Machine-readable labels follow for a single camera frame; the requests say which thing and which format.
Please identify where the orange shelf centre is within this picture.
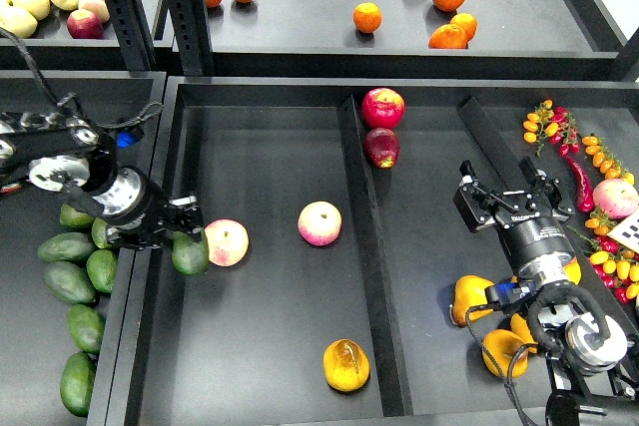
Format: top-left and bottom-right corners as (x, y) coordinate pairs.
(352, 2), (382, 34)

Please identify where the pink apple left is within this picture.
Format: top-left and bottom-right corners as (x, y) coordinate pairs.
(205, 218), (250, 267)

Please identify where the avocado bottom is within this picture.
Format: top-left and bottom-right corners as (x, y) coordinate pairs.
(59, 351), (97, 417)

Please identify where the cherry tomato vine lower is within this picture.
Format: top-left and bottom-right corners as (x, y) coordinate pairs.
(579, 135), (638, 304)

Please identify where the peach on shelf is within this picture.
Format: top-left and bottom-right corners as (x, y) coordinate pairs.
(78, 0), (111, 24)

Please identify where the yellow pear shelf front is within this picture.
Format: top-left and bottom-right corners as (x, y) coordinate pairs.
(0, 6), (38, 39)

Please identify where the pink apple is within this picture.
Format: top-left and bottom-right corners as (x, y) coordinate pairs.
(205, 218), (250, 267)
(298, 201), (342, 246)
(593, 179), (638, 219)

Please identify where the pink apple centre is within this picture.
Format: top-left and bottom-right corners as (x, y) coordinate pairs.
(298, 201), (342, 246)

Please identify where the orange shelf front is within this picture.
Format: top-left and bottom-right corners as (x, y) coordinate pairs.
(428, 24), (468, 49)

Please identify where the cherry tomato vine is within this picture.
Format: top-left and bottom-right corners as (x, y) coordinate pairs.
(579, 135), (638, 304)
(522, 99), (581, 157)

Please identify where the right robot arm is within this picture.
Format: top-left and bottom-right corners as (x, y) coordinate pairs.
(449, 158), (638, 425)

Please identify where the black shelf upright right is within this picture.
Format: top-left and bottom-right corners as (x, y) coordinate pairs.
(167, 0), (215, 77)

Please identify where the bright red apple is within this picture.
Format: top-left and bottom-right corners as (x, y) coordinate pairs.
(361, 88), (405, 130)

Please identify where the avocado centre dark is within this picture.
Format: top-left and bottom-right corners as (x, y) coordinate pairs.
(43, 261), (98, 305)

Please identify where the black upper shelf board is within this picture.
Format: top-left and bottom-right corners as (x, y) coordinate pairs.
(207, 0), (638, 81)

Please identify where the black left tray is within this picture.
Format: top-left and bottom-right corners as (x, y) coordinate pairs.
(1, 70), (167, 425)

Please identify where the black centre tray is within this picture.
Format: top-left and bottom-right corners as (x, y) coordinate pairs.
(131, 77), (638, 425)

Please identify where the checkered marker card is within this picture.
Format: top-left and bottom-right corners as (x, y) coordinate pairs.
(608, 211), (639, 252)

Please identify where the black shelf upright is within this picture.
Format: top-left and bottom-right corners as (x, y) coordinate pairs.
(167, 0), (215, 77)
(105, 0), (156, 72)

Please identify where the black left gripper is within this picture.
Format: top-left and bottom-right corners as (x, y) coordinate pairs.
(102, 179), (204, 250)

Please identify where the black shelf upright left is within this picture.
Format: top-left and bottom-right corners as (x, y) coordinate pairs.
(105, 0), (156, 72)

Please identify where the yellow pear bottom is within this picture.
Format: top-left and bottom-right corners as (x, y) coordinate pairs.
(482, 329), (525, 377)

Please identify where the orange shelf right small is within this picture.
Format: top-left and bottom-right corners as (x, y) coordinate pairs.
(450, 13), (478, 42)

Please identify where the avocado lower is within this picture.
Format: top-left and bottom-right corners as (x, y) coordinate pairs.
(67, 304), (105, 355)

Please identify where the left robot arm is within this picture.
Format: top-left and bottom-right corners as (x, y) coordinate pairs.
(1, 30), (204, 250)

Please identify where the black tray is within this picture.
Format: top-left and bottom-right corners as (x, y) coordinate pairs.
(131, 77), (638, 425)
(1, 70), (167, 425)

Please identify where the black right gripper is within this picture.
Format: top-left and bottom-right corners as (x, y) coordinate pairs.
(453, 156), (575, 281)

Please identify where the avocado middle left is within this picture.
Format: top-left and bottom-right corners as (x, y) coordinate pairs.
(37, 231), (97, 263)

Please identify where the avocado middle right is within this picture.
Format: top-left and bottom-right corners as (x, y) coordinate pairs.
(86, 249), (118, 294)

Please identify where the red apple on shelf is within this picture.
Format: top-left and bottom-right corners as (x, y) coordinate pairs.
(66, 9), (104, 40)

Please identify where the red chili pepper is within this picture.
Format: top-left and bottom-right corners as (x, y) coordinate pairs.
(564, 156), (595, 213)

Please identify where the green avocado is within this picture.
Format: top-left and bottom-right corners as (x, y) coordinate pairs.
(171, 231), (209, 276)

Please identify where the pink apple far right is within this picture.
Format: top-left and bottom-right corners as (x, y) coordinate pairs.
(593, 179), (638, 219)

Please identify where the cherry tomato vine upper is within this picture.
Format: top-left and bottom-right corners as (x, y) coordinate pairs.
(522, 99), (581, 157)

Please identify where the dark red apple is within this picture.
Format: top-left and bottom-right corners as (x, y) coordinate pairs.
(362, 128), (400, 169)

